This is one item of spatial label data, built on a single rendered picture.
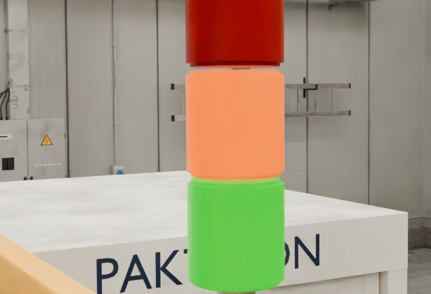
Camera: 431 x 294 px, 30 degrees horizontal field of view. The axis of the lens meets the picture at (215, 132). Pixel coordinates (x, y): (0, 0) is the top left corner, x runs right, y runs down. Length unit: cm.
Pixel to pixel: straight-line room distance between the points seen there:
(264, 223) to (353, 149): 1054
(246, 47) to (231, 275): 11
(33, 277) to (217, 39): 39
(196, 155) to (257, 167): 3
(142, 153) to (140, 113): 44
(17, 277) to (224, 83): 43
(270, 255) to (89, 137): 831
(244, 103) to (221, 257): 8
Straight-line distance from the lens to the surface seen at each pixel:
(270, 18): 39
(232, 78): 38
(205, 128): 39
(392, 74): 1144
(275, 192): 40
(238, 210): 39
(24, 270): 75
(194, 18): 40
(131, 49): 892
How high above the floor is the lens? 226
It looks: 3 degrees down
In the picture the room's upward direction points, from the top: straight up
